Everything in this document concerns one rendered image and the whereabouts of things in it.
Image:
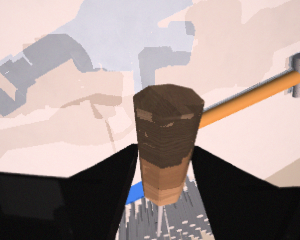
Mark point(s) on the blue tape strip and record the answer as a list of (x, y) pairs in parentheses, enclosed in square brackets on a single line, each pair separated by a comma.
[(135, 193)]

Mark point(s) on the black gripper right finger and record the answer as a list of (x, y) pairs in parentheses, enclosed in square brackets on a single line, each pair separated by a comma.
[(241, 206)]

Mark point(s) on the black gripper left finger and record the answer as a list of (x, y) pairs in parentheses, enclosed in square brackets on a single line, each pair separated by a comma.
[(88, 205)]

